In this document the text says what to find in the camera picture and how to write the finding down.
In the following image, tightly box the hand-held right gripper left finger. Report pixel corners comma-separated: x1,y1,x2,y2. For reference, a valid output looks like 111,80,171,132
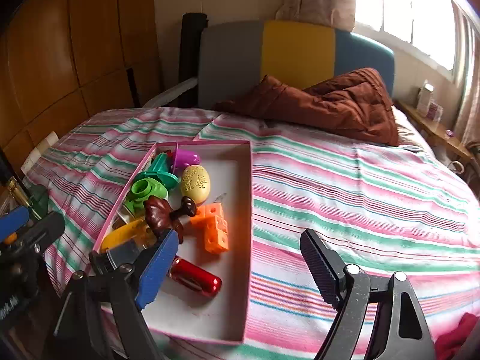
40,229,180,360

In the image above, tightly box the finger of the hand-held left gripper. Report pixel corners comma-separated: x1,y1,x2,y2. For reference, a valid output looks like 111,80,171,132
19,212,66,259
0,207,30,244

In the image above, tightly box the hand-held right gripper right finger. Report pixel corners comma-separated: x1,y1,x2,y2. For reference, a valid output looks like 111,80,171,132
300,229,436,360

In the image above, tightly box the red metallic cylinder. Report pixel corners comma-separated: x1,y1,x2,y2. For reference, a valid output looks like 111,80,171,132
167,256,223,298

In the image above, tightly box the black plastic cup toy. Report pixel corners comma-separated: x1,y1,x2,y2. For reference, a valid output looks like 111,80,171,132
89,238,141,276

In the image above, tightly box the yellow banana toy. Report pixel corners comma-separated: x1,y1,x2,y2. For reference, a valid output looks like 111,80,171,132
100,217,149,252

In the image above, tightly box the brown figurine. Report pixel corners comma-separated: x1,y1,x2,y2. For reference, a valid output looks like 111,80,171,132
143,196,197,244

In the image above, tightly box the orange cheese block toy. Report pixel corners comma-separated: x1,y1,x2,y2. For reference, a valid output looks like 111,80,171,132
189,202,227,229
203,217,229,254

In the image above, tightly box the light green plastic toy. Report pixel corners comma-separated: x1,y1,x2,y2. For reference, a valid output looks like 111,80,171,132
123,178,169,218

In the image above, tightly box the white shallow box pink rim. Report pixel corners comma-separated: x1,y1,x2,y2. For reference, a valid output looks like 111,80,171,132
92,139,253,346

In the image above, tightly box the cream patterned egg toy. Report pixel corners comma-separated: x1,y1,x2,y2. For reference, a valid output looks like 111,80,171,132
181,165,211,202

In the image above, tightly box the dark green funnel toy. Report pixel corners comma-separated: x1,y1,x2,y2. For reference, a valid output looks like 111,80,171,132
136,152,180,192

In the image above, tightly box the magenta plastic toy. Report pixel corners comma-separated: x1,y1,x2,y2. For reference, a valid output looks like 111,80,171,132
173,149,202,170

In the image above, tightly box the glass bottle gold collar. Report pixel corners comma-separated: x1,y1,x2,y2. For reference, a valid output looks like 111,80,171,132
0,146,32,211

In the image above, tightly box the striped pink green bedsheet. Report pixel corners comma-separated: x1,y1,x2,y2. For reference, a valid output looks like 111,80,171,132
22,107,480,360

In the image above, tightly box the person's red garment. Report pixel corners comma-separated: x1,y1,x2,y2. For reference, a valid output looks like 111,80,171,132
434,312,480,360

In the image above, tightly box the brown quilted blanket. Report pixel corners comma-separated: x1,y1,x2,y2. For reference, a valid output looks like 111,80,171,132
214,67,400,147

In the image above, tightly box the wooden bedside ledge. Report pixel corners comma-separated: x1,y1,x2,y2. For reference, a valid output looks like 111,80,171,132
395,99,475,166

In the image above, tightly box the wooden wardrobe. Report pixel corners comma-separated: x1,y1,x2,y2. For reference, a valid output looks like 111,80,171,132
0,0,166,181

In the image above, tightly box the small white box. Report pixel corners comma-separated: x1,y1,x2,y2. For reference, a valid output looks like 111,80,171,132
417,83,435,117

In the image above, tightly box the grey yellow blue headboard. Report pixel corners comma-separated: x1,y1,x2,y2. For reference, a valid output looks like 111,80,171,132
197,20,396,109

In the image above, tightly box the bright window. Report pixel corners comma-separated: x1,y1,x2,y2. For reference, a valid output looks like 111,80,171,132
354,0,466,79

